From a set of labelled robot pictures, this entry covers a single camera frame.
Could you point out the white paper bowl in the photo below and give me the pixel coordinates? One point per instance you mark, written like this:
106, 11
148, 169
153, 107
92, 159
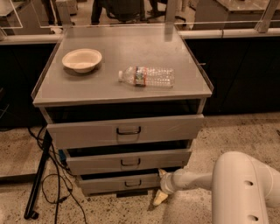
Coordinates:
82, 60

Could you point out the black office chair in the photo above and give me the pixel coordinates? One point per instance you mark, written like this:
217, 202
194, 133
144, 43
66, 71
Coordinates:
132, 10

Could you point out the grey drawer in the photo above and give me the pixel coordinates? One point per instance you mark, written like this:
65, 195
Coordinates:
125, 162
126, 131
118, 184

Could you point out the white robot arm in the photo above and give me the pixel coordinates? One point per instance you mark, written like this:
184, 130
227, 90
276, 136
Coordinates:
242, 188

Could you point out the grey top drawer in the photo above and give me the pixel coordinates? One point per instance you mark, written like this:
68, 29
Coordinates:
126, 131

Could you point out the grey middle drawer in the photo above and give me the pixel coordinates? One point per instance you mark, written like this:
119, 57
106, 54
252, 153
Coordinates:
125, 162

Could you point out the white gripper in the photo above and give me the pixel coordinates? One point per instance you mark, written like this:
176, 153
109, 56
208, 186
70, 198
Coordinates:
167, 184

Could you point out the clear plastic water bottle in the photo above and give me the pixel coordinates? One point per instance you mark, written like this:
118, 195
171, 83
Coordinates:
141, 76

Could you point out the grey bottom drawer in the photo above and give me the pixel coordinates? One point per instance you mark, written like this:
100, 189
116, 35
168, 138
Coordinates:
118, 184

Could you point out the black metal stand leg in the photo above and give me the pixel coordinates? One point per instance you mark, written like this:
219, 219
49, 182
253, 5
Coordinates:
29, 212

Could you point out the grey drawer cabinet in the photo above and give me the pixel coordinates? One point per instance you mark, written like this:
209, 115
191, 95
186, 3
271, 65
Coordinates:
64, 96

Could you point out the person in dark trousers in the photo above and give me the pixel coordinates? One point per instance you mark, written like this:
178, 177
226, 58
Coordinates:
96, 12

